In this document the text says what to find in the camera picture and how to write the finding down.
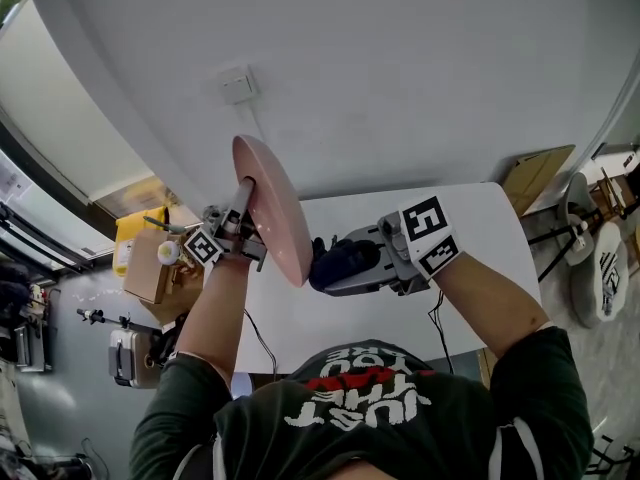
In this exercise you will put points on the black printed bag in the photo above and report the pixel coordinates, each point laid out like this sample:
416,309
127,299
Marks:
165,343

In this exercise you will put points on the yellow white plush toy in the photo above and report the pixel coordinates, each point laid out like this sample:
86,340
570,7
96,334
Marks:
167,252

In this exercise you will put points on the yellow bin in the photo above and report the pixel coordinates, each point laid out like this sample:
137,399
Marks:
127,233

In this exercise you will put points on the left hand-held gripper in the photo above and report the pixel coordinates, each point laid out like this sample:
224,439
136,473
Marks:
202,245

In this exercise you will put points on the open cardboard box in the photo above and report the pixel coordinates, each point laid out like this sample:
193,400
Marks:
145,273

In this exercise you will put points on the white wall switch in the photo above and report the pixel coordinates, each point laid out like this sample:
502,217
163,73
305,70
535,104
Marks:
239,85

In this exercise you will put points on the black window frame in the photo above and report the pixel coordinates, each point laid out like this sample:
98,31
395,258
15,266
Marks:
40,240

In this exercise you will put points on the person's torso in dark shirt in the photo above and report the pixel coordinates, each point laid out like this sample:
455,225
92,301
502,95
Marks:
400,448

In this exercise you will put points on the grey shell chair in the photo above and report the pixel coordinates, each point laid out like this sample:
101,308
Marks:
577,193

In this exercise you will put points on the black tripod stand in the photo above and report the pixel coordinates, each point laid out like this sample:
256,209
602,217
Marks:
90,314

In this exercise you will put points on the silver suitcase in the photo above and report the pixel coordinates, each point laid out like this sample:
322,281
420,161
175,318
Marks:
132,363

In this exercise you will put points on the dark cloth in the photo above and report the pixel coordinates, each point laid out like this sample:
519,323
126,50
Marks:
345,263

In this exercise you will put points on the person's left forearm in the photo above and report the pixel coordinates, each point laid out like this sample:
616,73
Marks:
210,313

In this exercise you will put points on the white seat with black print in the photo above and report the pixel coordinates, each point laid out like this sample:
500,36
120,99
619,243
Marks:
607,273

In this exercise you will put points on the wooden folding frame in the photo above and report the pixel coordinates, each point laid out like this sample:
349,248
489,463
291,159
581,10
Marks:
612,193

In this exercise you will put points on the person's right forearm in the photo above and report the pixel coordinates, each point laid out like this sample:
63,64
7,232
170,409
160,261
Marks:
485,298

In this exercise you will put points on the flat cardboard sheet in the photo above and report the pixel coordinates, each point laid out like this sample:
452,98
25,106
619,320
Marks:
540,173

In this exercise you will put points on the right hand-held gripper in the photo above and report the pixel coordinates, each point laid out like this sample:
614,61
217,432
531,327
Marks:
425,223

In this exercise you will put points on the big pink plate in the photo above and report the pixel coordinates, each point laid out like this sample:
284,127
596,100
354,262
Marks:
280,228

